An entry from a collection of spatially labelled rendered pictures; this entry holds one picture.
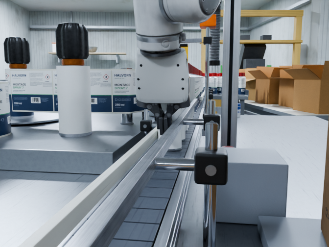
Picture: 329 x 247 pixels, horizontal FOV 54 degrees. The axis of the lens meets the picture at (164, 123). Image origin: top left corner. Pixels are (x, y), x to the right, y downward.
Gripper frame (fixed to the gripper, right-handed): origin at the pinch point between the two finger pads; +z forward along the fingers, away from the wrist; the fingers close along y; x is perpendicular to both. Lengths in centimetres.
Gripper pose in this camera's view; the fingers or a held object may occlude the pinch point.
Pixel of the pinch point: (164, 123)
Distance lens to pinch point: 66.1
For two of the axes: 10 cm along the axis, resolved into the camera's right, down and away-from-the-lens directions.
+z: 0.5, 8.8, 4.6
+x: -1.4, 4.7, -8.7
